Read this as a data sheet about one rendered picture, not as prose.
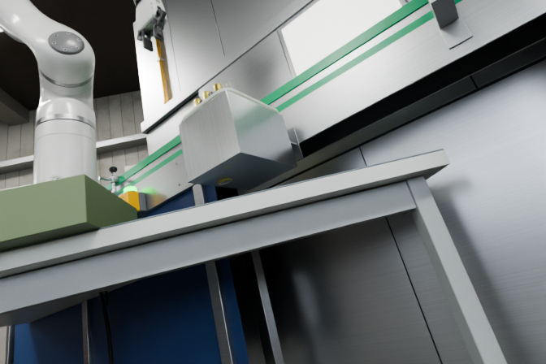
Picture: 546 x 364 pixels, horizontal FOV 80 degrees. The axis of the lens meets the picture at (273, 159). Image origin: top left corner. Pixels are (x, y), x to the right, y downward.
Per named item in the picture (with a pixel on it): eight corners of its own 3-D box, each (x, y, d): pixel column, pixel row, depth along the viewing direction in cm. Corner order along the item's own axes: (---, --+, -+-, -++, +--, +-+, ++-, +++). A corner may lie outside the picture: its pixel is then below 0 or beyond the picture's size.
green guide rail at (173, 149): (218, 133, 102) (214, 111, 105) (215, 132, 101) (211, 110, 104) (11, 266, 188) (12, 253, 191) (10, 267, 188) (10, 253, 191)
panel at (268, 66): (422, 32, 96) (381, -45, 108) (420, 28, 94) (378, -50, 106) (216, 157, 141) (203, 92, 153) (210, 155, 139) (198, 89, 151)
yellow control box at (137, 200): (147, 212, 113) (145, 192, 115) (127, 211, 107) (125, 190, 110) (136, 218, 116) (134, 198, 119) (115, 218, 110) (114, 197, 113)
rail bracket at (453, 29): (474, 41, 70) (430, -32, 79) (464, -3, 57) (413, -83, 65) (450, 53, 73) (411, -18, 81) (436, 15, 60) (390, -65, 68)
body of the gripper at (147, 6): (166, -3, 107) (171, 23, 103) (149, 16, 112) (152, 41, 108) (145, -16, 101) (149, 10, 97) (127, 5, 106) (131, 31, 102)
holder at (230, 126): (308, 169, 88) (292, 120, 94) (240, 152, 66) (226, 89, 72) (261, 192, 97) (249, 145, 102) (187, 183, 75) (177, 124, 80)
